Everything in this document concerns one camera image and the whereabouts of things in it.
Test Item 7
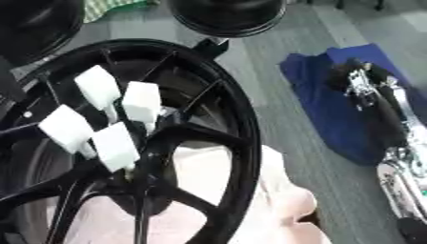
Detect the black spoked wheel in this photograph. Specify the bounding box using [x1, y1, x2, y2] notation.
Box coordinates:
[0, 38, 264, 244]

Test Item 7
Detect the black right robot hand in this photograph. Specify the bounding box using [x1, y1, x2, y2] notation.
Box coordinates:
[325, 57, 413, 149]

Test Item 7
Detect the pale pink cloth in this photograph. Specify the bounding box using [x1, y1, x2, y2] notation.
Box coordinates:
[60, 143, 334, 244]

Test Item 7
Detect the blue cloth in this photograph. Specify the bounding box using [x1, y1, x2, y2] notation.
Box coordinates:
[276, 43, 427, 167]

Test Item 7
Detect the green white checked cloth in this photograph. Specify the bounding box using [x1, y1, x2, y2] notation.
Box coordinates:
[81, 0, 164, 24]

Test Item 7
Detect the black round wheel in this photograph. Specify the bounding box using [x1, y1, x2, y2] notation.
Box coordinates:
[0, 0, 87, 69]
[165, 0, 289, 38]

